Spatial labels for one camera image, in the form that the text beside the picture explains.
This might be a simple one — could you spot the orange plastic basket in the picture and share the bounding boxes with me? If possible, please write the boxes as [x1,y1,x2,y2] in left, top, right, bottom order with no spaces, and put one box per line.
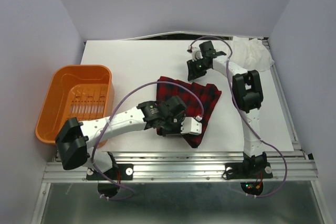
[35,65,114,145]

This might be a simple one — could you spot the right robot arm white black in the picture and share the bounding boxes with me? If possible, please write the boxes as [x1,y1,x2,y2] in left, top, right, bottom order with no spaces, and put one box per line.
[187,40,268,180]

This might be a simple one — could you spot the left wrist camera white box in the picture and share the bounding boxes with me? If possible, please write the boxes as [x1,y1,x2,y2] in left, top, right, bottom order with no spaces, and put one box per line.
[181,117,202,135]

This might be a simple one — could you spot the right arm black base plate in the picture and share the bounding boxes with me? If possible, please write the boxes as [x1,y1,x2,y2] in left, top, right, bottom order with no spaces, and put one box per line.
[222,163,273,180]

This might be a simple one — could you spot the white crumpled skirt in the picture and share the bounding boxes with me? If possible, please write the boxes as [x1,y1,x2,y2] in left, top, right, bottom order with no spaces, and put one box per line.
[228,36,275,72]

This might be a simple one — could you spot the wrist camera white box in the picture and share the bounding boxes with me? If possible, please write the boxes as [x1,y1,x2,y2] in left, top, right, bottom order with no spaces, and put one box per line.
[181,117,202,135]
[187,46,202,61]

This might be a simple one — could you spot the aluminium right side rail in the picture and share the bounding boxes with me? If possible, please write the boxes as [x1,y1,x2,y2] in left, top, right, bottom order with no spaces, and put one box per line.
[262,36,307,156]

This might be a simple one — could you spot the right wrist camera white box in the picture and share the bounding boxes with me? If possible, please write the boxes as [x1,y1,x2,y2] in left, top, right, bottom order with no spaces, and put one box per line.
[187,46,202,61]

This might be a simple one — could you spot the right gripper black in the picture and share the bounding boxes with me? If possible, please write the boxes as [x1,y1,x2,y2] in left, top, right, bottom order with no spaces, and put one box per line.
[185,57,209,81]

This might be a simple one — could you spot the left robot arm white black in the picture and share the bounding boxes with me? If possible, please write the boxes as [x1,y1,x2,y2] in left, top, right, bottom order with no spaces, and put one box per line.
[55,96,187,179]

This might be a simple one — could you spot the aluminium front rail frame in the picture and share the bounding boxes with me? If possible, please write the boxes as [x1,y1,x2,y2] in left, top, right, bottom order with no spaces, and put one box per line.
[43,151,320,183]

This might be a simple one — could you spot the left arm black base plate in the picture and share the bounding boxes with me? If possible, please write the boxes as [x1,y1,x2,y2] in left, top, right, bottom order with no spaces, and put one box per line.
[86,163,134,181]

